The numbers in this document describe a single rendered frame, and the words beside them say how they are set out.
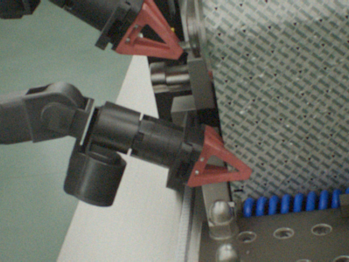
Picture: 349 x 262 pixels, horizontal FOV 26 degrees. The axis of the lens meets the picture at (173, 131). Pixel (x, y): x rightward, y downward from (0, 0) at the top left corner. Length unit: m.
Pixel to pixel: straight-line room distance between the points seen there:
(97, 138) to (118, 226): 0.34
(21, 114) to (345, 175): 0.41
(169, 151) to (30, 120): 0.17
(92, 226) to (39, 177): 2.29
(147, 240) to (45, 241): 1.86
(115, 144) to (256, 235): 0.20
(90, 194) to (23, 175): 2.65
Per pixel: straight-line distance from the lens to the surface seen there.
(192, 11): 0.93
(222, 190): 1.07
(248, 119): 0.93
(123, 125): 0.92
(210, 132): 0.95
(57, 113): 0.90
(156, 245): 1.17
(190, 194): 1.28
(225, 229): 0.91
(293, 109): 0.93
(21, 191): 3.46
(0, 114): 0.93
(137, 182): 1.36
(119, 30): 0.95
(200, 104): 1.00
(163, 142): 0.92
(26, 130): 0.93
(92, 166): 0.94
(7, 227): 3.21
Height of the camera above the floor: 1.53
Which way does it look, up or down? 25 degrees down
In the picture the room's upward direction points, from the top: 11 degrees counter-clockwise
